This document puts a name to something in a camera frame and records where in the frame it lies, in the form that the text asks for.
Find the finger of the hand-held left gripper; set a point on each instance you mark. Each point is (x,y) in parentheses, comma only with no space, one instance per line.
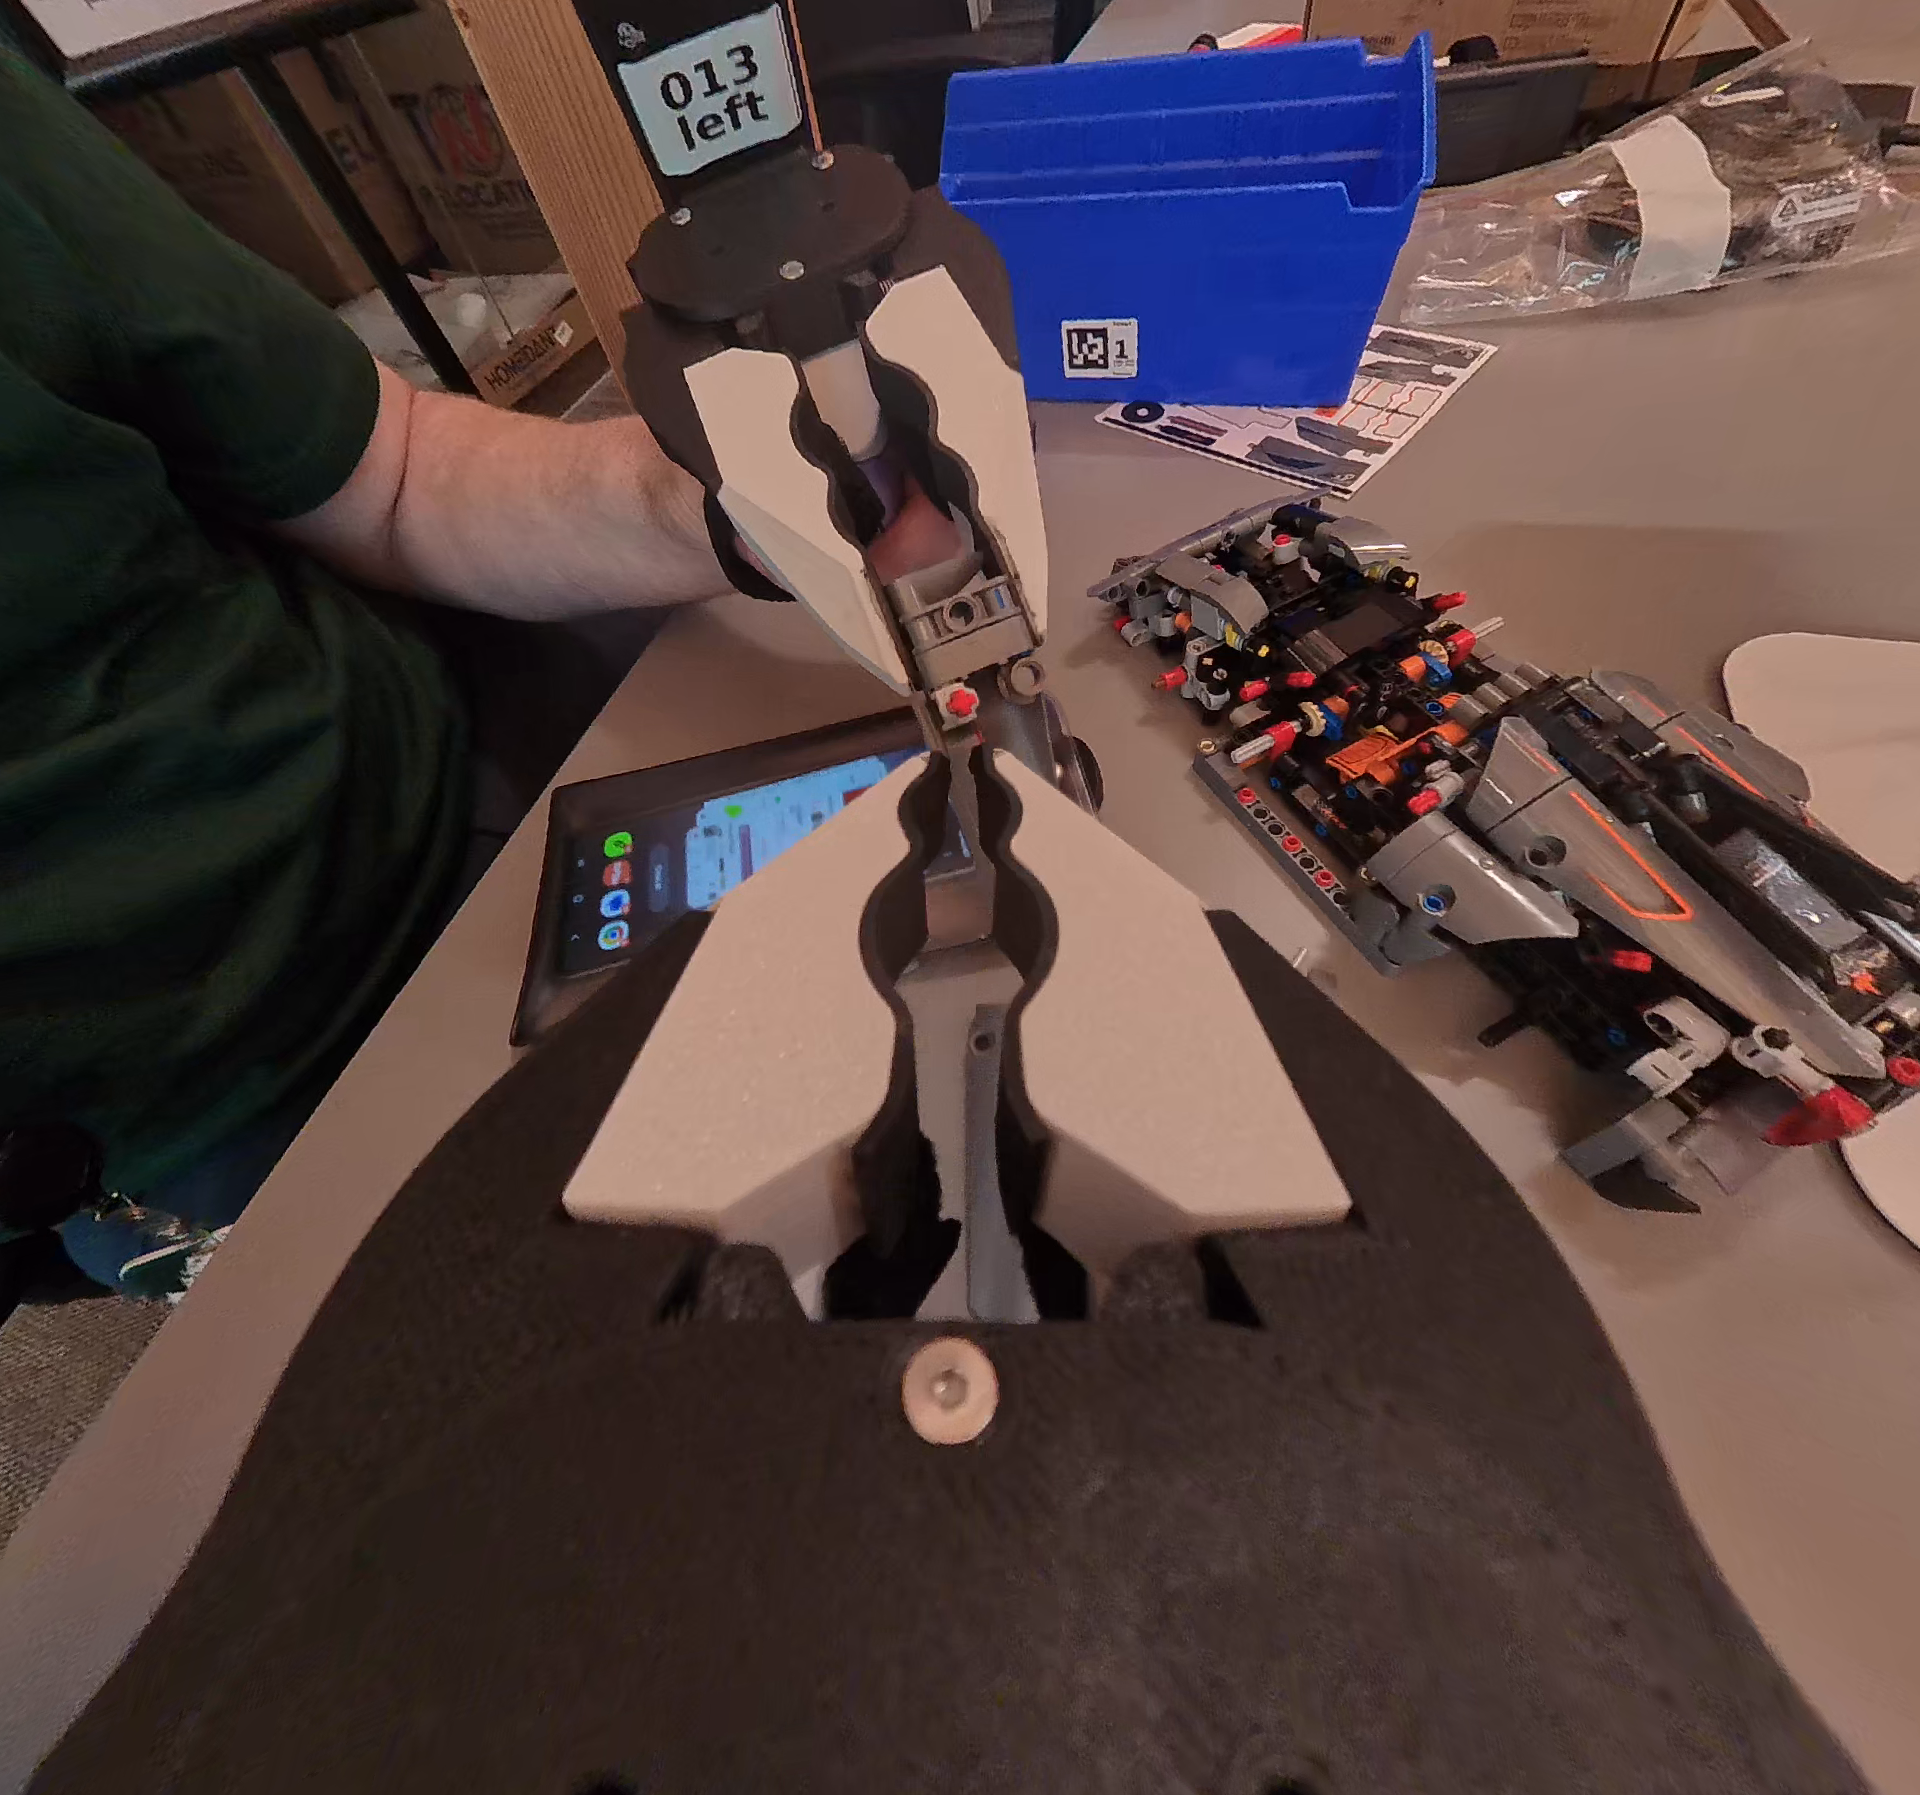
(983,384)
(766,444)

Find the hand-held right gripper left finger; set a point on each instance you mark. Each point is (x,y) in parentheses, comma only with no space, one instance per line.
(720,1074)

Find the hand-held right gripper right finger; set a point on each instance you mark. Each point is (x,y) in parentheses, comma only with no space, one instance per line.
(1185,1074)

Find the small lego beam assembly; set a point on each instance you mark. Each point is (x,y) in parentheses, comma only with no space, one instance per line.
(960,618)

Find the long grey lego blade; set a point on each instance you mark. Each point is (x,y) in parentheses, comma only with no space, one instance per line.
(989,1150)

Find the lego sticker sheet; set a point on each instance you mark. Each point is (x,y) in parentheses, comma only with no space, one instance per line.
(1321,430)

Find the grey and black lego car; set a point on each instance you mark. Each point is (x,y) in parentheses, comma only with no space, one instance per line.
(1576,836)

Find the person's left hand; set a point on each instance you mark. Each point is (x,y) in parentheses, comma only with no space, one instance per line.
(923,543)

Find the blue bin with square tag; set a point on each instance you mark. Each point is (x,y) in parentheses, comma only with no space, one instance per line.
(1200,249)

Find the white book stand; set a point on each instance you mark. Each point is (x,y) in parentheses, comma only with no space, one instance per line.
(1831,729)

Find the clear plastic bag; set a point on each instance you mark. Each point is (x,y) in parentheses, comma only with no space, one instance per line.
(1772,221)

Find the wooden post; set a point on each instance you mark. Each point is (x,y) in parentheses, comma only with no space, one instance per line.
(510,100)

